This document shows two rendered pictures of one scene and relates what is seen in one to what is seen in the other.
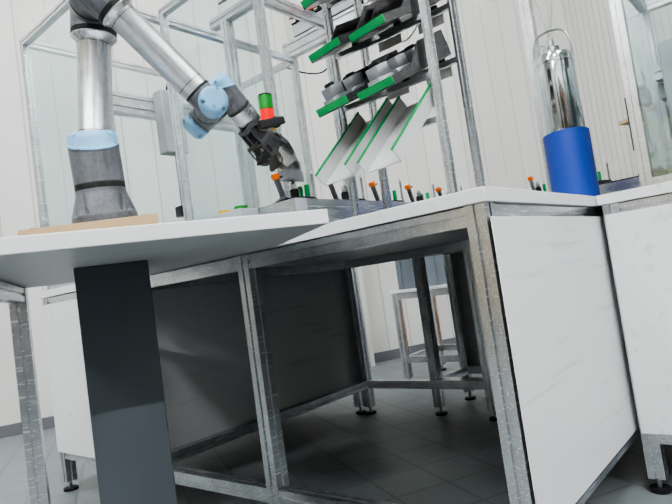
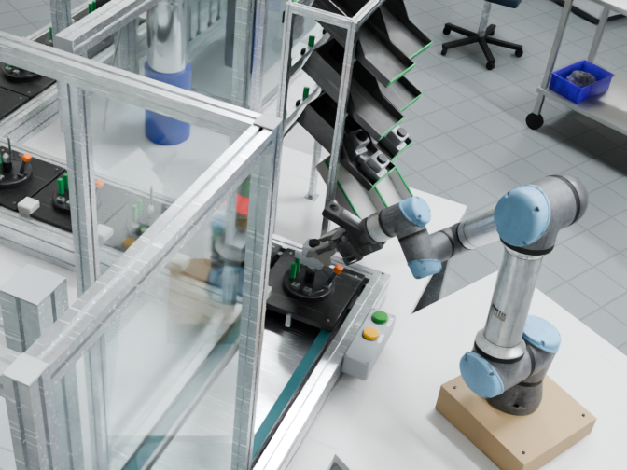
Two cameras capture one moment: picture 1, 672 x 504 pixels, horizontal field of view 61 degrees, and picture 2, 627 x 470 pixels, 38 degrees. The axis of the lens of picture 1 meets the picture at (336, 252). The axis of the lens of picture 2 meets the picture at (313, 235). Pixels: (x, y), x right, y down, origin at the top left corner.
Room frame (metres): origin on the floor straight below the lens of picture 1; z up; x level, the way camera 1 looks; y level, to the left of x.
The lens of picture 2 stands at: (2.45, 1.85, 2.62)
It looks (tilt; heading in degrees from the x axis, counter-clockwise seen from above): 38 degrees down; 249
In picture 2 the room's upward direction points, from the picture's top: 7 degrees clockwise
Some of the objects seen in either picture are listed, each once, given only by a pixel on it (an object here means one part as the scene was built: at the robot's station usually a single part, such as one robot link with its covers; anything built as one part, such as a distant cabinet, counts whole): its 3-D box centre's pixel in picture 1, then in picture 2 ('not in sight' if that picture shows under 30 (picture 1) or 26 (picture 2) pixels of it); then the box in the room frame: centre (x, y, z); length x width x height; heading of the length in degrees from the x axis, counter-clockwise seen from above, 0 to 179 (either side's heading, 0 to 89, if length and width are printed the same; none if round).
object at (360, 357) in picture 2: (227, 224); (369, 342); (1.67, 0.31, 0.93); 0.21 x 0.07 x 0.06; 50
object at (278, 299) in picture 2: not in sight; (308, 287); (1.78, 0.10, 0.96); 0.24 x 0.24 x 0.02; 50
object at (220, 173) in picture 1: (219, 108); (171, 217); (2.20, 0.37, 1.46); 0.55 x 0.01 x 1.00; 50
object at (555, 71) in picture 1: (556, 81); not in sight; (2.01, -0.87, 1.32); 0.14 x 0.14 x 0.38
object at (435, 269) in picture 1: (451, 264); not in sight; (3.75, -0.74, 0.73); 0.62 x 0.42 x 0.23; 50
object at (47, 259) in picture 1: (132, 258); (488, 403); (1.39, 0.50, 0.84); 0.90 x 0.70 x 0.03; 22
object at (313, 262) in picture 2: (292, 169); (310, 251); (1.79, 0.10, 1.09); 0.08 x 0.04 x 0.07; 140
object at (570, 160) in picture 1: (571, 170); not in sight; (2.01, -0.87, 0.99); 0.16 x 0.16 x 0.27
